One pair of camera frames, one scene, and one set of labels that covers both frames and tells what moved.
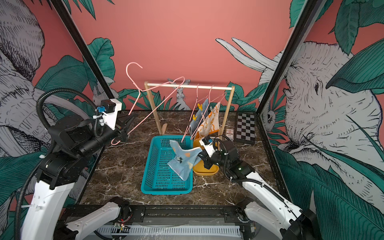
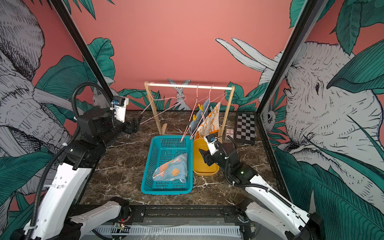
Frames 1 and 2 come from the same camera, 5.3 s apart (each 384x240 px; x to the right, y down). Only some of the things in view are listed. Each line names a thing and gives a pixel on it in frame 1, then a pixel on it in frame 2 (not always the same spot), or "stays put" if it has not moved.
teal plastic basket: [159, 178] stays put
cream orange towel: [211, 123] stays put
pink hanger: [193, 111] stays put
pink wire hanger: [139, 90] -> [159, 99]
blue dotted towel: [184, 160] -> [175, 170]
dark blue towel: [202, 113] stays put
